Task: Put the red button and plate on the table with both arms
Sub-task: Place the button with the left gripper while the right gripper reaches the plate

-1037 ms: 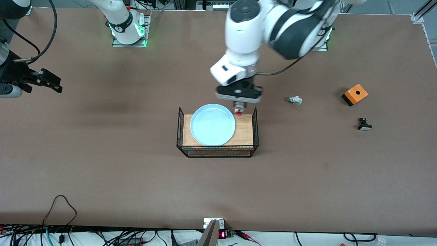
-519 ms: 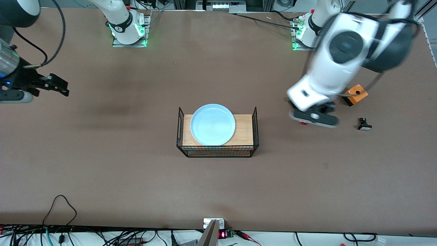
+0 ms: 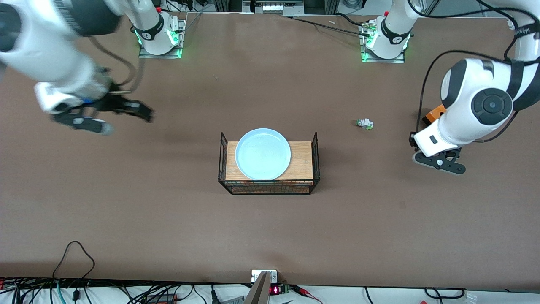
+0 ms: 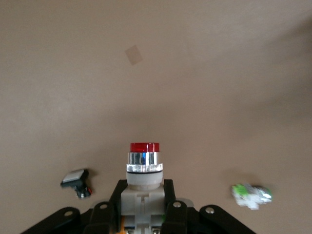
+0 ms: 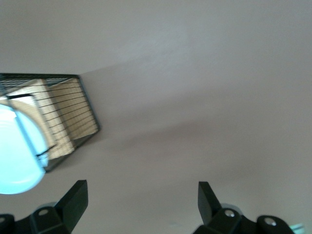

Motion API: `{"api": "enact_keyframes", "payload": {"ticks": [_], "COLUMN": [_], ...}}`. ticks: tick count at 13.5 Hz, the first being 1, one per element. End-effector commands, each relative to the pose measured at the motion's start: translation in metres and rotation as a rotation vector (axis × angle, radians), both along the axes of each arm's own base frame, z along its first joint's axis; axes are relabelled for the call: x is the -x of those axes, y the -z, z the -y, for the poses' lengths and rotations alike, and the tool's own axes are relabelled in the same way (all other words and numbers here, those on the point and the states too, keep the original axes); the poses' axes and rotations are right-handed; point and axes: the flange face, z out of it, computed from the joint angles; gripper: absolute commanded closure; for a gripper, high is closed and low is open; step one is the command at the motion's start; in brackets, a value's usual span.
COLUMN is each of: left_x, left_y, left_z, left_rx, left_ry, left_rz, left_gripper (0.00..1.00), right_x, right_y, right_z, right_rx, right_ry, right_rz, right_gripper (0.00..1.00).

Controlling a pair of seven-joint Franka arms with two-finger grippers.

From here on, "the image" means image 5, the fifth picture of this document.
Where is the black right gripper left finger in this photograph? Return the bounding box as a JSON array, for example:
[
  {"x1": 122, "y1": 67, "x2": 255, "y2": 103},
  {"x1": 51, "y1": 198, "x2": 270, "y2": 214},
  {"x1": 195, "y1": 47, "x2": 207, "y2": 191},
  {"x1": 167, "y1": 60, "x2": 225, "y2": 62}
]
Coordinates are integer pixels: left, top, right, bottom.
[{"x1": 0, "y1": 179, "x2": 89, "y2": 234}]

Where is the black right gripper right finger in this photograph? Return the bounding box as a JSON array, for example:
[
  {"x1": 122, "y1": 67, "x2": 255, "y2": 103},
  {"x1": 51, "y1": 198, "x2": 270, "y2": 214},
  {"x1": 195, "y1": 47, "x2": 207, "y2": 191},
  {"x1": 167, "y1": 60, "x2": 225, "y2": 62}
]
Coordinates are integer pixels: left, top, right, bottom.
[{"x1": 195, "y1": 181, "x2": 293, "y2": 234}]

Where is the light blue round plate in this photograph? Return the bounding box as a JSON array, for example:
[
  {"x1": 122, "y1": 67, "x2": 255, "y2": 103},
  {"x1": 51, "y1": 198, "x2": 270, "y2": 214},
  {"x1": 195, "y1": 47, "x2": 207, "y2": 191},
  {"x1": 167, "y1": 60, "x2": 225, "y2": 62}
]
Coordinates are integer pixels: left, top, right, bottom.
[{"x1": 0, "y1": 103, "x2": 47, "y2": 195}]

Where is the black wire rack wooden top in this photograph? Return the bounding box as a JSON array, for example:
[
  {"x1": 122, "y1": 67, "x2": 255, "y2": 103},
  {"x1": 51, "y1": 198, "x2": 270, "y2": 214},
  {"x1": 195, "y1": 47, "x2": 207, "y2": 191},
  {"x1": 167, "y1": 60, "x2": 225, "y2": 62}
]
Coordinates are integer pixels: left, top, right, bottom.
[{"x1": 0, "y1": 73, "x2": 101, "y2": 173}]

